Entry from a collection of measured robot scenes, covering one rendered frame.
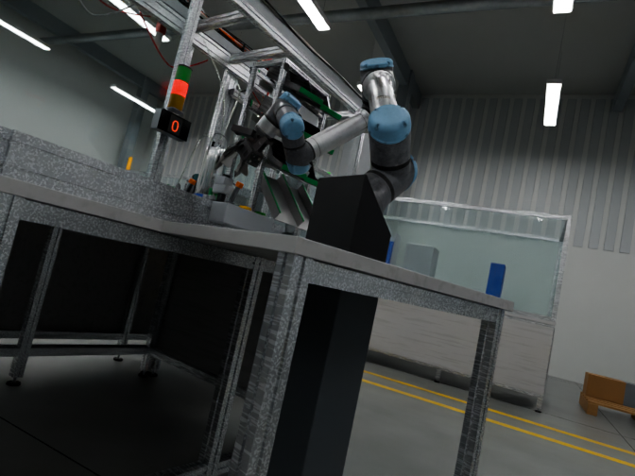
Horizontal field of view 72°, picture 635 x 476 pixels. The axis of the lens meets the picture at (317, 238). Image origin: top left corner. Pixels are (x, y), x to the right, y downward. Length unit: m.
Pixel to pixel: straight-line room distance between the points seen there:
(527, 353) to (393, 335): 1.39
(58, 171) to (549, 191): 9.49
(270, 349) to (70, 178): 0.62
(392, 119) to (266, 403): 0.81
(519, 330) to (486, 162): 5.76
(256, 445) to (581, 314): 9.11
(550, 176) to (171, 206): 9.29
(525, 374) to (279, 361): 4.44
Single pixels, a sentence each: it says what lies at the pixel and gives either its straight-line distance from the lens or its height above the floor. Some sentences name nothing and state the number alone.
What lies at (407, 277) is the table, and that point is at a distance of 0.96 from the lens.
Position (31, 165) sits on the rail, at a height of 0.90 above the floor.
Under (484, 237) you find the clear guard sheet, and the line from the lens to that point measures 5.20.
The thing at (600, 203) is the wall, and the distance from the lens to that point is 10.01.
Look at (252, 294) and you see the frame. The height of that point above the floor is 0.71.
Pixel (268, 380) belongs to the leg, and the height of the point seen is 0.62.
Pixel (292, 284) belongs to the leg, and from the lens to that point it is 0.75.
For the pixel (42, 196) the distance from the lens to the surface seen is 1.02.
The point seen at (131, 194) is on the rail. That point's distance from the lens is 1.20.
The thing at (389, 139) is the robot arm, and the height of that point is 1.21.
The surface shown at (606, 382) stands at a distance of 6.49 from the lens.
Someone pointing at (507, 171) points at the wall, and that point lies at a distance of 10.15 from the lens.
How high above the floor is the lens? 0.79
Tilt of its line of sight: 5 degrees up
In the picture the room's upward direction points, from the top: 12 degrees clockwise
